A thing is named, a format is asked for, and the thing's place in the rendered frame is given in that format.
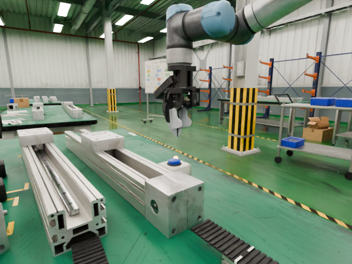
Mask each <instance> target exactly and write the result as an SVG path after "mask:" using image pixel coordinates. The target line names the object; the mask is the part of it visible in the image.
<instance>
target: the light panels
mask: <svg viewBox="0 0 352 264"><path fill-rule="evenodd" d="M152 1H154V0H143V1H142V2H141V3H143V4H147V5H148V4H150V3H151V2H152ZM69 7H70V4H65V3H61V4H60V8H59V12H58V15H60V16H66V15H67V12H68V10H69ZM132 17H133V16H129V15H126V16H125V17H123V18H122V19H121V20H120V21H119V22H118V23H116V24H117V25H123V24H124V23H125V22H126V21H128V20H129V19H131V18H132ZM61 28H62V25H57V24H56V25H55V28H54V31H56V32H60V31H61ZM161 32H167V31H166V29H164V30H162V31H161ZM149 39H151V37H148V38H146V39H144V40H141V41H139V42H145V41H147V40H149Z"/></svg>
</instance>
